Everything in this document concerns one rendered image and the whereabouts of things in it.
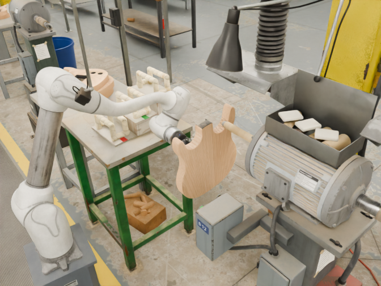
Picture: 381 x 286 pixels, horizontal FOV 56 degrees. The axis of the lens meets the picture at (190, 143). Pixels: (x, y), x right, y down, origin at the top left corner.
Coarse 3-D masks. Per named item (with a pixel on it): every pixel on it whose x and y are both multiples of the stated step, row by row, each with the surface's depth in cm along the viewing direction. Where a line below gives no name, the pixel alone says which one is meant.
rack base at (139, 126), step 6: (132, 114) 209; (150, 114) 209; (156, 114) 209; (132, 120) 203; (138, 120) 203; (144, 120) 204; (132, 126) 205; (138, 126) 203; (144, 126) 206; (138, 132) 205; (144, 132) 208
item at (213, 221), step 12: (216, 204) 132; (228, 204) 132; (240, 204) 132; (204, 216) 127; (216, 216) 127; (228, 216) 128; (240, 216) 134; (204, 228) 129; (216, 228) 126; (228, 228) 132; (204, 240) 133; (216, 240) 130; (240, 240) 142; (204, 252) 137; (216, 252) 133
